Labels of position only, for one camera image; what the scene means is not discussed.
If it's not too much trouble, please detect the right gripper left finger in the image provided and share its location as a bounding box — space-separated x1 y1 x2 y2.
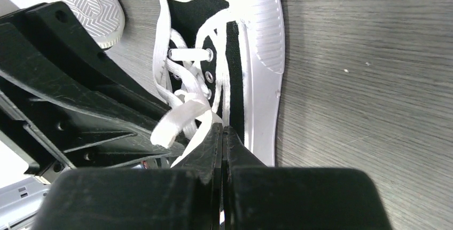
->
33 123 223 229

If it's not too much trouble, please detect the white sole sneaker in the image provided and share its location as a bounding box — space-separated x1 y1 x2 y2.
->
59 0 126 50

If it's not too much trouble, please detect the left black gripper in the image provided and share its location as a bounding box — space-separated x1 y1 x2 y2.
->
1 2 188 177

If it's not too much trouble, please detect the black white sneaker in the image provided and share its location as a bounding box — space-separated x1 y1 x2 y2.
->
150 0 285 166

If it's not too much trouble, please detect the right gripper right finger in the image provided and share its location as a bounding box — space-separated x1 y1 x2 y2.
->
222 127 392 229

